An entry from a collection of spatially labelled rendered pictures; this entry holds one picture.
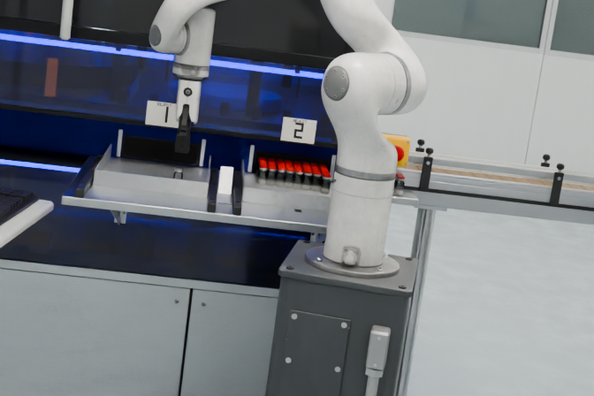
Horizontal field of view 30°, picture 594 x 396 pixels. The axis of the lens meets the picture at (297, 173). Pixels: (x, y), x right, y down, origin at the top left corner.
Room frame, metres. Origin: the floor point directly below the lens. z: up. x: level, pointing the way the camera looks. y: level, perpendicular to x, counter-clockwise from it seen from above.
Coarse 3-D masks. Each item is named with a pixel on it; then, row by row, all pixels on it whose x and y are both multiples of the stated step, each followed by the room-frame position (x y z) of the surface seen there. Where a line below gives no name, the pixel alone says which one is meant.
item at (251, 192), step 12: (240, 180) 2.71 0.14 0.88; (252, 180) 2.73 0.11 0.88; (252, 192) 2.49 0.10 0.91; (264, 192) 2.49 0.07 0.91; (276, 192) 2.49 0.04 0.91; (288, 192) 2.50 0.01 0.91; (300, 192) 2.67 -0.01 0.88; (312, 192) 2.69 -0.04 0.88; (276, 204) 2.49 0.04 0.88; (288, 204) 2.50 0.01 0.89; (300, 204) 2.50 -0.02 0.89; (312, 204) 2.50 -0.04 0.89; (324, 204) 2.50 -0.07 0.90
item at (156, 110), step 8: (152, 104) 2.72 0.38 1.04; (160, 104) 2.73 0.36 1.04; (168, 104) 2.73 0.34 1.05; (152, 112) 2.72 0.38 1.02; (160, 112) 2.73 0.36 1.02; (168, 112) 2.73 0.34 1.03; (152, 120) 2.72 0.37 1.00; (160, 120) 2.73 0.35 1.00; (168, 120) 2.73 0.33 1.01; (176, 120) 2.73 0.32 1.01
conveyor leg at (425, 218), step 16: (432, 208) 2.91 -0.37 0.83; (416, 224) 2.95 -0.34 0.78; (432, 224) 2.94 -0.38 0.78; (416, 240) 2.94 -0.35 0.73; (416, 256) 2.94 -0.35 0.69; (416, 272) 2.93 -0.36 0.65; (416, 288) 2.93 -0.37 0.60; (416, 304) 2.94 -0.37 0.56; (416, 320) 2.94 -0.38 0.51; (400, 368) 2.93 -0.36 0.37; (400, 384) 2.93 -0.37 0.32
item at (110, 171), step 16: (112, 160) 2.75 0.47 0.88; (128, 160) 2.78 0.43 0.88; (96, 176) 2.46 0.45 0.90; (112, 176) 2.46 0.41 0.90; (128, 176) 2.46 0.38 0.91; (144, 176) 2.47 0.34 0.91; (160, 176) 2.64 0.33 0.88; (192, 176) 2.69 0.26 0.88; (208, 176) 2.55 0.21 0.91; (160, 192) 2.47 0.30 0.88; (176, 192) 2.47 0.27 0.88; (192, 192) 2.48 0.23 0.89
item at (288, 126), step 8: (288, 120) 2.75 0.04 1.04; (296, 120) 2.75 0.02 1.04; (304, 120) 2.76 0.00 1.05; (312, 120) 2.76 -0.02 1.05; (288, 128) 2.75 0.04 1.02; (296, 128) 2.75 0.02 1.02; (304, 128) 2.76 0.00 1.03; (312, 128) 2.76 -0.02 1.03; (288, 136) 2.75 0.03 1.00; (304, 136) 2.76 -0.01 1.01; (312, 136) 2.76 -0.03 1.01
